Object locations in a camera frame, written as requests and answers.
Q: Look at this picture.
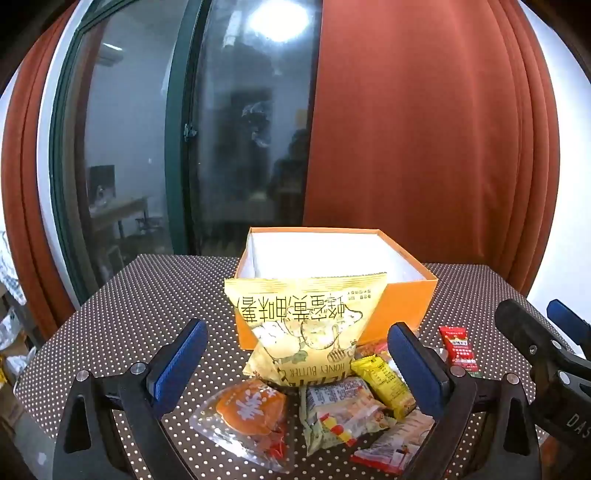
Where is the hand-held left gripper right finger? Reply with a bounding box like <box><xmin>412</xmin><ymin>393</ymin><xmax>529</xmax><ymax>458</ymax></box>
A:
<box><xmin>387</xmin><ymin>322</ymin><xmax>542</xmax><ymax>480</ymax></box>

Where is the orange cardboard box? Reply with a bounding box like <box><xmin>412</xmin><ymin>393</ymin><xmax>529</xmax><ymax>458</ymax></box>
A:
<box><xmin>235</xmin><ymin>226</ymin><xmax>438</xmax><ymax>350</ymax></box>

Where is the large yellow snack bag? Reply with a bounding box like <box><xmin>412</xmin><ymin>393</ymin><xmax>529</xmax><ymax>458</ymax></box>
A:
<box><xmin>224</xmin><ymin>272</ymin><xmax>387</xmax><ymax>387</ymax></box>

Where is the small red sachet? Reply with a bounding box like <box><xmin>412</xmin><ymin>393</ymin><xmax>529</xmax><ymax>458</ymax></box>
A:
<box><xmin>438</xmin><ymin>326</ymin><xmax>482</xmax><ymax>376</ymax></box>

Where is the green white snack packet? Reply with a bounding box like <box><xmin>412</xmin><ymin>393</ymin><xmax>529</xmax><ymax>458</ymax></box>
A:
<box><xmin>299</xmin><ymin>376</ymin><xmax>398</xmax><ymax>455</ymax></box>

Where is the orange pastry clear packet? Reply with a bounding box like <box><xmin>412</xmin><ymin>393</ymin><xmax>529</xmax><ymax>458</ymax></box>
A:
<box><xmin>190</xmin><ymin>377</ymin><xmax>289</xmax><ymax>472</ymax></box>

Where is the white patterned plastic bag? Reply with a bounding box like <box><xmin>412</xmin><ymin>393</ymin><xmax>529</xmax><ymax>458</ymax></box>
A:
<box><xmin>0</xmin><ymin>231</ymin><xmax>28</xmax><ymax>305</ymax></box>

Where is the wide red curtain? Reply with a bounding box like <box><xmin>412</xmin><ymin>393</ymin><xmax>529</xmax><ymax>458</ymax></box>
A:
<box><xmin>302</xmin><ymin>0</ymin><xmax>561</xmax><ymax>296</ymax></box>

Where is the narrow red curtain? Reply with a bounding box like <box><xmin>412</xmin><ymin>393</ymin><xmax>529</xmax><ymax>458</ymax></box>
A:
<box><xmin>0</xmin><ymin>18</ymin><xmax>88</xmax><ymax>337</ymax></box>

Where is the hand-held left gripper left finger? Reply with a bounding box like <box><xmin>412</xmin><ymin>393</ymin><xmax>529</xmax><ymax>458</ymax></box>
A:
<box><xmin>52</xmin><ymin>318</ymin><xmax>209</xmax><ymax>480</ymax></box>

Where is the small yellow snack packet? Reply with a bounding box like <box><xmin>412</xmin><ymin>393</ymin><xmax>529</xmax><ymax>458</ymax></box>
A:
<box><xmin>350</xmin><ymin>354</ymin><xmax>417</xmax><ymax>418</ymax></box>

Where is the beige red-edged snack packet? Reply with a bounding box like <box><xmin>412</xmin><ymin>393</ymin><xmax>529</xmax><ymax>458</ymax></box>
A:
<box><xmin>350</xmin><ymin>408</ymin><xmax>437</xmax><ymax>477</ymax></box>

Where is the brown polka-dot tablecloth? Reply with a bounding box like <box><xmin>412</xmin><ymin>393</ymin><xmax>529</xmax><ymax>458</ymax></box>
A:
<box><xmin>14</xmin><ymin>254</ymin><xmax>578</xmax><ymax>480</ymax></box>

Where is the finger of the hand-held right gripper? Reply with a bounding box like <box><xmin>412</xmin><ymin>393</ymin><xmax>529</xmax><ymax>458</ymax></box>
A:
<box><xmin>495</xmin><ymin>299</ymin><xmax>575</xmax><ymax>393</ymax></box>
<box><xmin>547</xmin><ymin>299</ymin><xmax>591</xmax><ymax>344</ymax></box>

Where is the green framed glass window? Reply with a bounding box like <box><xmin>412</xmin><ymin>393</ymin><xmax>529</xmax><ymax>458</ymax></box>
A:
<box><xmin>48</xmin><ymin>0</ymin><xmax>324</xmax><ymax>305</ymax></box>

